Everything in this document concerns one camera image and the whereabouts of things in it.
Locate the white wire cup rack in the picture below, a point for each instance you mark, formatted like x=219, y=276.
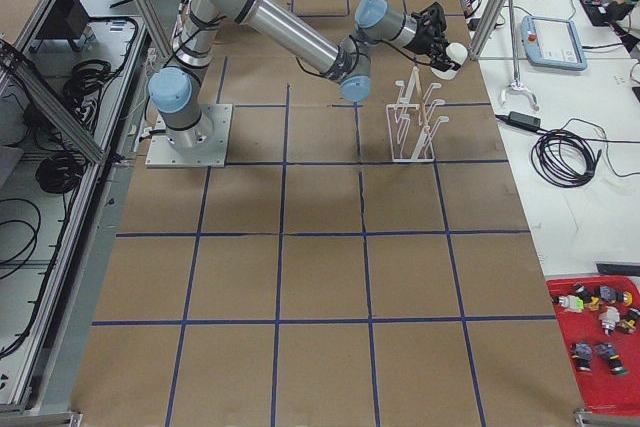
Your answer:
x=412, y=122

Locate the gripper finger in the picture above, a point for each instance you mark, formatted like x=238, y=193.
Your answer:
x=447, y=61

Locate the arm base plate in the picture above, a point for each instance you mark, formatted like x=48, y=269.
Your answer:
x=203, y=145

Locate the black power adapter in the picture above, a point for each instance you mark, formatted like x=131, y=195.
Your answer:
x=524, y=121

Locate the pale green white cup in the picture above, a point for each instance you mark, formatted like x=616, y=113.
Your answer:
x=451, y=75

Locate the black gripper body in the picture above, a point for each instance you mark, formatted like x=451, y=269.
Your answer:
x=423, y=40

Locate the blue teach pendant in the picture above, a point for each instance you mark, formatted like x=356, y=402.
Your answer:
x=552, y=43

